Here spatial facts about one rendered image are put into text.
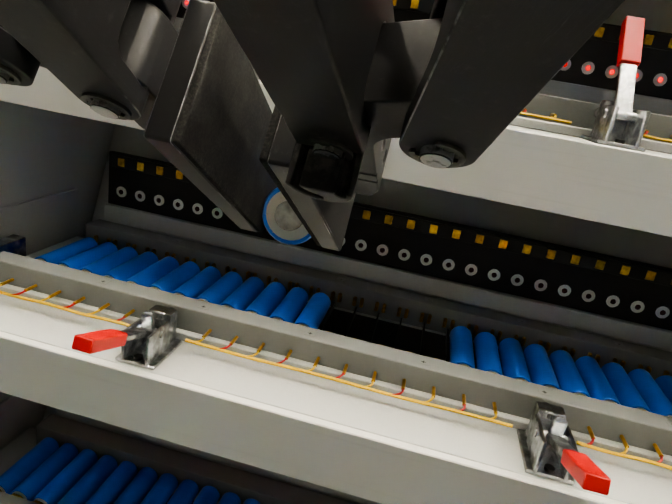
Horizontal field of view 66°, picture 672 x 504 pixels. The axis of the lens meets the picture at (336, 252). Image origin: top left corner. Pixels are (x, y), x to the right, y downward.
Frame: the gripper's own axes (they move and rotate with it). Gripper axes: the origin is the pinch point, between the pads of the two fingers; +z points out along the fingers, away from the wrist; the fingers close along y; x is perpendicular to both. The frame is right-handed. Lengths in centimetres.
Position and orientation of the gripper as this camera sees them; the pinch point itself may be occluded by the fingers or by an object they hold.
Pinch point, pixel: (279, 152)
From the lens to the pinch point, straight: 13.4
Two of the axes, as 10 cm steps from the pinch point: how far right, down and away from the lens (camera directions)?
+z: 1.0, 2.1, 9.7
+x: -2.5, 9.5, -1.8
